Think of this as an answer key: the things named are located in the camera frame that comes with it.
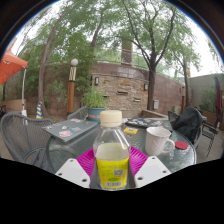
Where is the white ceramic mug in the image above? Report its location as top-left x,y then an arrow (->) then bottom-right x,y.
144,126 -> 176,157

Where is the leaning brown-trunk tree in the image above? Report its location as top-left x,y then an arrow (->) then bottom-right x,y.
13,3 -> 101,116

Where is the blue yellow striped cone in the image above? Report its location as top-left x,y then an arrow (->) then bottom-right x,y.
35,100 -> 44,120

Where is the wooden bench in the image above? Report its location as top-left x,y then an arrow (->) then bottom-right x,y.
0,99 -> 26,113

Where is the grey laptop with stickers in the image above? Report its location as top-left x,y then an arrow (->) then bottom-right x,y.
42,118 -> 99,143

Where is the thin-trunk tree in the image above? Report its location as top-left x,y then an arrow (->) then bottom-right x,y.
166,29 -> 203,108

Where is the folded dark red umbrella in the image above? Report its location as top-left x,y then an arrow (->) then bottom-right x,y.
214,74 -> 224,124

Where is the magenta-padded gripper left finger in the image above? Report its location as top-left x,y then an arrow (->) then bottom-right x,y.
54,147 -> 98,189

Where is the clear bottle with yellow label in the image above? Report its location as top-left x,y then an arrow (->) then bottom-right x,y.
92,109 -> 132,191

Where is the green plant in blue pot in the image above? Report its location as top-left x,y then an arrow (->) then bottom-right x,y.
81,85 -> 110,124

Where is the dark forked-trunk tree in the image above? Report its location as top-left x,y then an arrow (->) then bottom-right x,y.
116,0 -> 188,111

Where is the brown lamp post, globe light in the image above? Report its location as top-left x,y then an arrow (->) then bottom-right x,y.
66,58 -> 79,117

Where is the black backpack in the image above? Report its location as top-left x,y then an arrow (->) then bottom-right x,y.
171,106 -> 204,144

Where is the black metal patio chair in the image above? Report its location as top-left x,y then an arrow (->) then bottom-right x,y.
201,119 -> 221,158

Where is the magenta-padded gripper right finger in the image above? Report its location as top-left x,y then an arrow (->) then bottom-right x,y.
128,146 -> 172,189

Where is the flat round red coaster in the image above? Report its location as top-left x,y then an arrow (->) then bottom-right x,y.
174,140 -> 190,151

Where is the orange patio umbrella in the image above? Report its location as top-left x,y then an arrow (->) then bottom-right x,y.
0,48 -> 29,118

